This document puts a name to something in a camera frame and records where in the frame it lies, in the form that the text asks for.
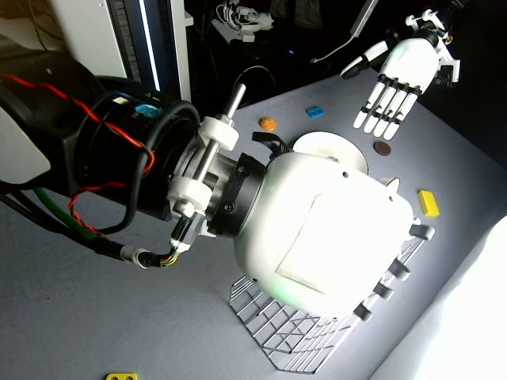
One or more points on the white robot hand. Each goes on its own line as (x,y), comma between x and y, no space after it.
(412,63)
(317,237)

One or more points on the white round plate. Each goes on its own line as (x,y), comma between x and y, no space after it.
(328,144)

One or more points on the spare white robot hand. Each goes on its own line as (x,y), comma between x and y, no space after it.
(247,20)

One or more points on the brown round disc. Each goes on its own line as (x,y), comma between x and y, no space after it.
(382,148)

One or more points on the small blue block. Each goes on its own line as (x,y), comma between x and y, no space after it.
(315,112)

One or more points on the yellow rectangular block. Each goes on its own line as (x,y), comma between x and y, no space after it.
(428,204)

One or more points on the orange swirl toy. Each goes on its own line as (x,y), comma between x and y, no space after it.
(268,124)

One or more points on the yellow block with holes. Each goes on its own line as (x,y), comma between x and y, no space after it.
(120,377)

